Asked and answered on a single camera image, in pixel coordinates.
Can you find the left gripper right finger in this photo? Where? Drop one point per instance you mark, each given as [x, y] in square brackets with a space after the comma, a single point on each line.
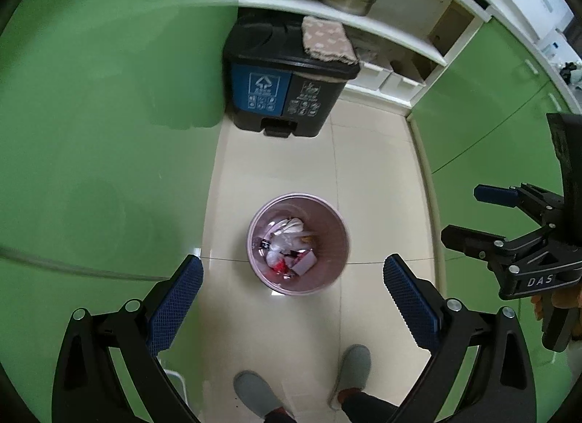
[501, 385]

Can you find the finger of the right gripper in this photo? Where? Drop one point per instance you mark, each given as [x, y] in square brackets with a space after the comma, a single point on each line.
[472, 243]
[508, 197]

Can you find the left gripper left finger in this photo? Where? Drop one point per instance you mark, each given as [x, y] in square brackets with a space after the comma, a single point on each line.
[86, 387]

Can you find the pink round trash bin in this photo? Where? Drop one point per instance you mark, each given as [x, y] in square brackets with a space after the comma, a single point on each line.
[297, 244]

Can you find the person's right hand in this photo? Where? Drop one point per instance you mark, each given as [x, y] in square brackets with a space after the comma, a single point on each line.
[563, 298]

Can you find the grey slipper right foot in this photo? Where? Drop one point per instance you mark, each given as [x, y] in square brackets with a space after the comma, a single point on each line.
[353, 372]

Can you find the grey slipper foot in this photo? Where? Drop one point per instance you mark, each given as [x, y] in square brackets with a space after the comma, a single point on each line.
[254, 392]
[353, 372]

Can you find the grey slipper left foot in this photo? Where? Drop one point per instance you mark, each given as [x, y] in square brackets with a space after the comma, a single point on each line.
[254, 392]

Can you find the white storage drawer box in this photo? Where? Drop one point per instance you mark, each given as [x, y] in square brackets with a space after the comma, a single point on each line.
[371, 76]

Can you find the pink patterned cloth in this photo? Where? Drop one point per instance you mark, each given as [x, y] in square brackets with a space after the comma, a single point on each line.
[326, 40]

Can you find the black dual pedal bin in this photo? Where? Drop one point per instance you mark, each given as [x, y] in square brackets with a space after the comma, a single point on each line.
[272, 85]

